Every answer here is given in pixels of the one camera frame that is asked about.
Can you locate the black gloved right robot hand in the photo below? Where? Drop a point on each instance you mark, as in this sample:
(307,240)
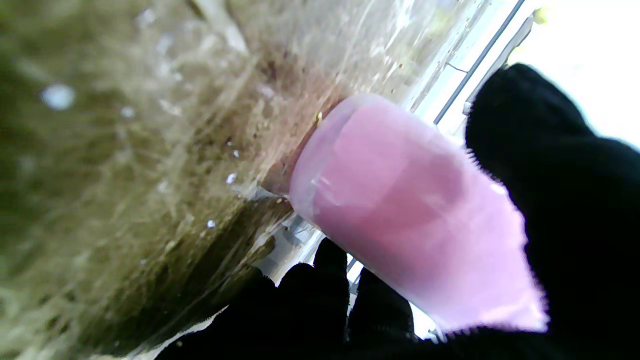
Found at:
(585,225)

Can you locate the pink plastic measuring cup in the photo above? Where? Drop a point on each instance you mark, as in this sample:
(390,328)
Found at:
(400,210)

